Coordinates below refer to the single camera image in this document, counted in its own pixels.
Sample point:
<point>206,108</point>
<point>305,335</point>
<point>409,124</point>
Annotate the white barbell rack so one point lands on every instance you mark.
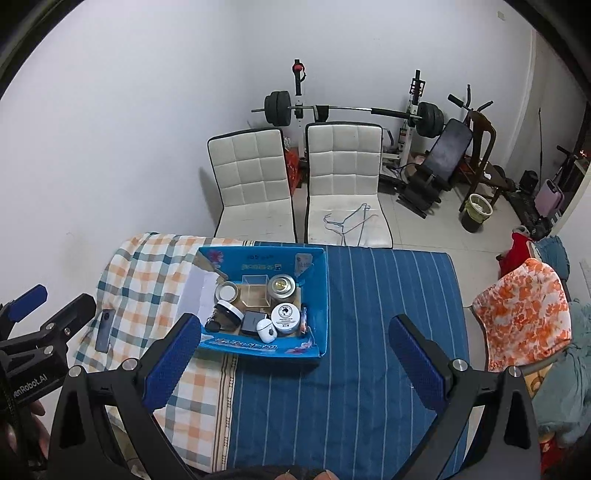
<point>412,115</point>

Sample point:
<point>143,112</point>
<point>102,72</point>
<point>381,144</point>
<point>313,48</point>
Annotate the red cloth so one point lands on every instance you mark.
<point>517,254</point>

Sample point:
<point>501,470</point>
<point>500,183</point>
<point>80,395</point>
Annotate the black barbell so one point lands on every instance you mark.
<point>277,108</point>

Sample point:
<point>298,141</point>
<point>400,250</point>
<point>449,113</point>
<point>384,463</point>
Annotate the black bag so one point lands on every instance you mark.
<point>528,181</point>

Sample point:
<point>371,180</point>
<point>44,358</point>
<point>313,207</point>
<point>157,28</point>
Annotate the silver and gold round tin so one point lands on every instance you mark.
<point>281,286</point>

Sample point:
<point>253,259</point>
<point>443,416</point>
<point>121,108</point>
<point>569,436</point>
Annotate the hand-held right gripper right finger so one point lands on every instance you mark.
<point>415,362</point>

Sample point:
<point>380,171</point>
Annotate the clear acrylic box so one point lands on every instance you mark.
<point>254,291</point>

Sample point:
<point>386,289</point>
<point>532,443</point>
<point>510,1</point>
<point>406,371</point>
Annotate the black weight bench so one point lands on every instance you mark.
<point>450,152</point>

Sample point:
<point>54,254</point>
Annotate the brown wooden chair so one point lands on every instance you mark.
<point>485,134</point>

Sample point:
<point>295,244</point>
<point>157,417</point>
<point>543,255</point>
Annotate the blue striped cloth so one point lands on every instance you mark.
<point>369,323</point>

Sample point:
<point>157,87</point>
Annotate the dark grey small box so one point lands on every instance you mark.
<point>251,321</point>

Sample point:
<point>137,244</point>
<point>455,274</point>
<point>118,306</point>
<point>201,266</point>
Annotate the small round metal tin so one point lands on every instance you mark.
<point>226,292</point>

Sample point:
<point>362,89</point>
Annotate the red bag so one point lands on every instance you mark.
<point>292,166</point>

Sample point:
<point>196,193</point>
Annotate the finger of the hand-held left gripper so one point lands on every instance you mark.
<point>27,300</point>
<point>69,318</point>

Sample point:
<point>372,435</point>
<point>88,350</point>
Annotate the black phone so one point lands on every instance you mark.
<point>105,330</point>

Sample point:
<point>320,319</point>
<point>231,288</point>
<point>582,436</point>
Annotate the white labelled round jar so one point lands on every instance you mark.
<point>285,318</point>

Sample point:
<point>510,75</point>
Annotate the person's left hand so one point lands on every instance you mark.
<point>11,441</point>

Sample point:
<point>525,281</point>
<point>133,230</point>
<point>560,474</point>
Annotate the white and black round jar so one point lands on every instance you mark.
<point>228,311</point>

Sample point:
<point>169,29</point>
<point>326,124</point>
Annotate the pale green cloth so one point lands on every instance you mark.
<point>575,383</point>

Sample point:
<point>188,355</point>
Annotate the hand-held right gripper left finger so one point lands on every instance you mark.
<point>175,355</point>

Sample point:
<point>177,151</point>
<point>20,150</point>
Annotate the orange floral cloth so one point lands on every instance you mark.
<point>521,309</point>

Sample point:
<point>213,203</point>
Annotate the green and white bin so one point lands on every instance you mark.
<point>475,212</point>

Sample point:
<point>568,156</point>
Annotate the purple suitcase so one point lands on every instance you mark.
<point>549,198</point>

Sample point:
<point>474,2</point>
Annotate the black key fob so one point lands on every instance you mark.
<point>213,326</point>

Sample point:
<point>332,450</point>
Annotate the white earbud case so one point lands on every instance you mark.
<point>264,330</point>

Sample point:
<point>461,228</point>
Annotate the white padded chair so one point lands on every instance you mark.
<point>244,175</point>
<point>344,161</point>

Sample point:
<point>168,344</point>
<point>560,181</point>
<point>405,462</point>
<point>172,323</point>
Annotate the orange and teal checked cloth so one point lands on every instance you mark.
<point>147,272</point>

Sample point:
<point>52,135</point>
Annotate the blue cardboard box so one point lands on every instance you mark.
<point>318,295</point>

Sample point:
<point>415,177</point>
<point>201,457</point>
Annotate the white paper sheet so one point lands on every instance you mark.
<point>198,290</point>

